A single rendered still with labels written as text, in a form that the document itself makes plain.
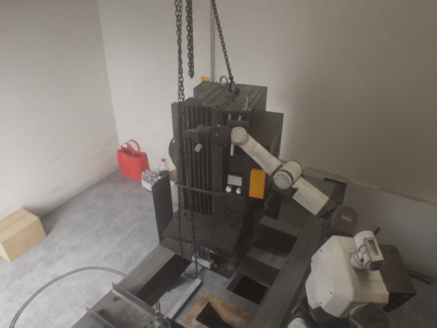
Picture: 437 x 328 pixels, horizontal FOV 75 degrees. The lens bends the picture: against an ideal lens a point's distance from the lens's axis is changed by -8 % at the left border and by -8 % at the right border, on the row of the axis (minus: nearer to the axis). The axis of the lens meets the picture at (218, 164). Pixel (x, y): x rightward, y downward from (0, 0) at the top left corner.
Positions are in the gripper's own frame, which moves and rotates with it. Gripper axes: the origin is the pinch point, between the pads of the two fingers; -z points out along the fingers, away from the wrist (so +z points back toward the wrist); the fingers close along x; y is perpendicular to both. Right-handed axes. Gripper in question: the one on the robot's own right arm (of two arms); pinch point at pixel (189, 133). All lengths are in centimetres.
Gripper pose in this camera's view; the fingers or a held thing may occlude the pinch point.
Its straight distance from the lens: 138.6
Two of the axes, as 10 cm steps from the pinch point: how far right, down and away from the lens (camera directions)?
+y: -0.2, -8.8, -4.7
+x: 2.3, -4.7, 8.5
